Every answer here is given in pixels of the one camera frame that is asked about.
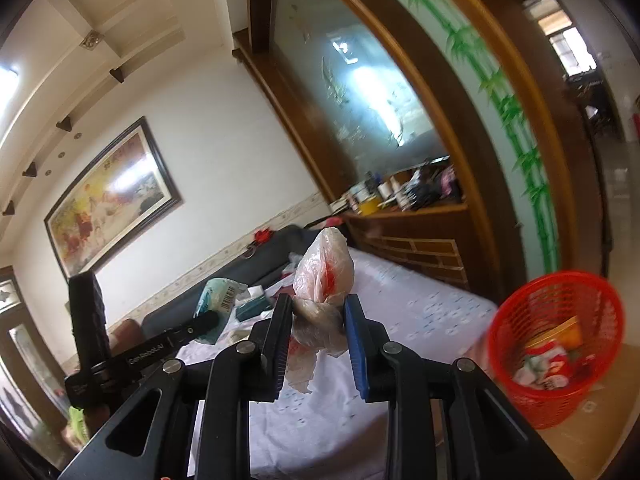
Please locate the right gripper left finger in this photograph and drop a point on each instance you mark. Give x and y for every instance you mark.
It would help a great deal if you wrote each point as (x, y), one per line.
(191, 421)

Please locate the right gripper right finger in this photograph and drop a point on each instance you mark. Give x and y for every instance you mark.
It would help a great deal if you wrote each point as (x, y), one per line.
(442, 417)

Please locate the red white snack bag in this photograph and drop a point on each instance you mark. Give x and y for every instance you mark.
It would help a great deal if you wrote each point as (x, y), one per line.
(548, 370)

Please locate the orange cardboard box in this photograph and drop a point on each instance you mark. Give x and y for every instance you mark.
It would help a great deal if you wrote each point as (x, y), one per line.
(567, 335)

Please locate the teal white packet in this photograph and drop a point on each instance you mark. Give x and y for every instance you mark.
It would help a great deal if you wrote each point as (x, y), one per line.
(218, 296)

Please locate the clear plastic bag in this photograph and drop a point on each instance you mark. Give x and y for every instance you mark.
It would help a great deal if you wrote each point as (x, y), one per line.
(322, 281)

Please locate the red plastic mesh basket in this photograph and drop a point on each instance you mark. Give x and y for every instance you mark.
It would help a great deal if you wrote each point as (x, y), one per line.
(543, 304)

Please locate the dark green tissue box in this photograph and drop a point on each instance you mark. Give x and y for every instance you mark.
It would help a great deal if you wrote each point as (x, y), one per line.
(252, 307)

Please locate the framed horse painting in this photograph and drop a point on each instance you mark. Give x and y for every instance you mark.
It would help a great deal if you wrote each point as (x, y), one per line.
(122, 191)

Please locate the wooden sideboard cabinet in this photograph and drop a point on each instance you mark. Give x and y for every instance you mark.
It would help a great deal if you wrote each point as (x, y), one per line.
(435, 241)

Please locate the black leather sofa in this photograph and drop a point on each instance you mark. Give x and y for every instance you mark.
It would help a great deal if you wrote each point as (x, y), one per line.
(263, 266)

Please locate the red flower ornament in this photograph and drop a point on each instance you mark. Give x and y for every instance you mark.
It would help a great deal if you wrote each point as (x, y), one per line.
(262, 236)

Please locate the yellow container on sideboard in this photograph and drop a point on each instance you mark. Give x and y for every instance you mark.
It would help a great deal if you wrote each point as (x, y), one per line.
(370, 206)

